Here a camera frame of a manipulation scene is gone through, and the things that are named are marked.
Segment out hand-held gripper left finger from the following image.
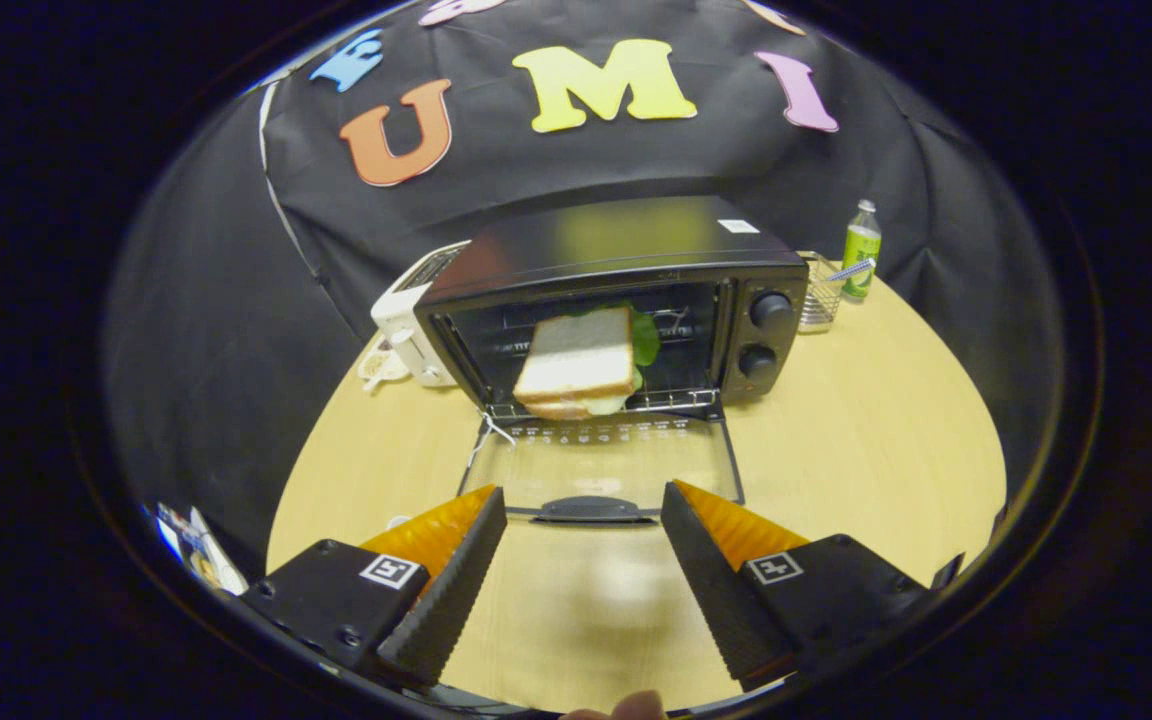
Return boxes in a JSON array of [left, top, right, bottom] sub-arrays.
[[241, 485, 508, 689]]

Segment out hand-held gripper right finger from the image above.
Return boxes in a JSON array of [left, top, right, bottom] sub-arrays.
[[660, 480, 942, 693]]

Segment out white bread lettuce sandwich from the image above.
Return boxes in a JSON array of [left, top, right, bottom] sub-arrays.
[[513, 303, 662, 421]]

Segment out black toaster oven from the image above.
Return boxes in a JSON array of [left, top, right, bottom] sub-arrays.
[[414, 195, 810, 526]]

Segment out white pop-up toaster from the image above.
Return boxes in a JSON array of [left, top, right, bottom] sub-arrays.
[[371, 240, 473, 389]]

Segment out white plastic device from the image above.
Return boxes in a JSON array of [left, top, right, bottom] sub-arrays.
[[191, 507, 250, 598]]

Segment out colourful packaged items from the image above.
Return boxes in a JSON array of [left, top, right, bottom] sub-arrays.
[[154, 503, 222, 589]]

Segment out green label drink bottle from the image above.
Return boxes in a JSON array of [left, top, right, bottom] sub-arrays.
[[841, 199, 883, 301]]

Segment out wire mesh holder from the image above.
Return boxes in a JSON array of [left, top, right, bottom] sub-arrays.
[[796, 251, 845, 335]]

